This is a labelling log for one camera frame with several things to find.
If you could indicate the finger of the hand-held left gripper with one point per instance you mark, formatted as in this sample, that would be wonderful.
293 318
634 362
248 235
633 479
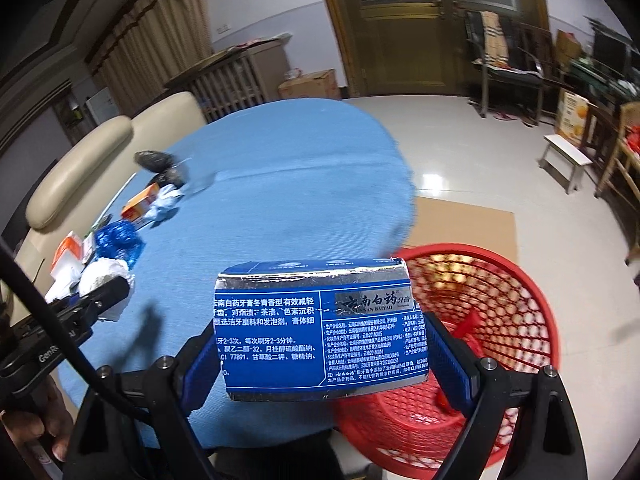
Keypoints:
102 295

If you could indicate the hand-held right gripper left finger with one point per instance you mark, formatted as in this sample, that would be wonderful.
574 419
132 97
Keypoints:
200 375

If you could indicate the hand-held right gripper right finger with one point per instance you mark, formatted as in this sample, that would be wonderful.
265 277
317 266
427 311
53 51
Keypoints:
452 375

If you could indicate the white tissue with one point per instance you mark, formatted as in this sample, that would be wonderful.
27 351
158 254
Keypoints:
102 272

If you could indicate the red plastic mesh basket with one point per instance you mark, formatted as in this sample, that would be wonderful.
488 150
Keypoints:
500 300

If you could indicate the blue toothpaste box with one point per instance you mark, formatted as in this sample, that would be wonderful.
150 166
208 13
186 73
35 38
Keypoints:
320 330

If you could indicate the person's left hand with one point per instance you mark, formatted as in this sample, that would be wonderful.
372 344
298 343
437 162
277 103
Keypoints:
55 425

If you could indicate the orange white tissue pack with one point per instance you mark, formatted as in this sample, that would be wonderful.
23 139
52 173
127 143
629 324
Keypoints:
67 252

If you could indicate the blue plastic bag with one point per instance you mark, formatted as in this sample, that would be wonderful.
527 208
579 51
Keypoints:
117 240

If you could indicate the orange cardboard box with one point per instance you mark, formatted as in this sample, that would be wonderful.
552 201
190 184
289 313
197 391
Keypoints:
140 205

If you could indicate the thin white stick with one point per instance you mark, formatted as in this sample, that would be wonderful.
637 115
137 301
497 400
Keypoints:
120 194

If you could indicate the crumpled white blue paper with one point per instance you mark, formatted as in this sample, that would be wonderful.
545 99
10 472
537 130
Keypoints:
165 205

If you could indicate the beige leather sofa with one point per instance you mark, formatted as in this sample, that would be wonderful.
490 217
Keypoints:
100 160

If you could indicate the black sock pair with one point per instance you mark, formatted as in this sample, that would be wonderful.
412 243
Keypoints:
155 160

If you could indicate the flat cardboard sheet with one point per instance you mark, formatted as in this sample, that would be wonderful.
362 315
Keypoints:
465 225

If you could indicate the white standing air conditioner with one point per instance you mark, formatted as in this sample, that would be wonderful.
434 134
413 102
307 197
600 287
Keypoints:
102 107

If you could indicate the blue tablecloth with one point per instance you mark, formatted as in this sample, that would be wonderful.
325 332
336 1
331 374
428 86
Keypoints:
300 185

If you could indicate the small white stool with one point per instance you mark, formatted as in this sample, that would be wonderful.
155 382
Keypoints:
565 152

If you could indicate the beige curtain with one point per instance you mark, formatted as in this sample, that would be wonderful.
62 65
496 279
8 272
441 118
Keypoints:
150 45

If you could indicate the pair of slippers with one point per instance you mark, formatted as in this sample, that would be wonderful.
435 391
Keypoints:
512 117

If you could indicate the wooden baby crib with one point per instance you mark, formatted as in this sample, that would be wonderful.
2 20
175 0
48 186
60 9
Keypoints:
250 75

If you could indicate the light wooden chair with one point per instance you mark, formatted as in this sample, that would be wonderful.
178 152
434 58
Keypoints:
620 160

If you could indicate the orange printed carton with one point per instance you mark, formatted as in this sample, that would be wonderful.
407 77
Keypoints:
572 117

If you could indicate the brown cardboard box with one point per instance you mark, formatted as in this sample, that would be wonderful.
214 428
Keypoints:
307 85

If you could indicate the black metal chair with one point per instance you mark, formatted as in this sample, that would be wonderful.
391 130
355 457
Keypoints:
515 77

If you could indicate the dark wooden chair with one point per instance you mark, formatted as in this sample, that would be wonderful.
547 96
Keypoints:
545 55

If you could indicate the beige plaid scarf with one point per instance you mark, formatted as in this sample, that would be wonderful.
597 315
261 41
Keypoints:
495 35

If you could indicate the golden wooden double door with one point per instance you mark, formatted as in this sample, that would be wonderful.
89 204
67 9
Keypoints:
400 35

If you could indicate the open cardboard box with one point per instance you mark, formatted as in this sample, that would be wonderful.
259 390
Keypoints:
569 46

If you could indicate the black monitor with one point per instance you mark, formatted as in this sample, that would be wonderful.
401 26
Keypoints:
612 52

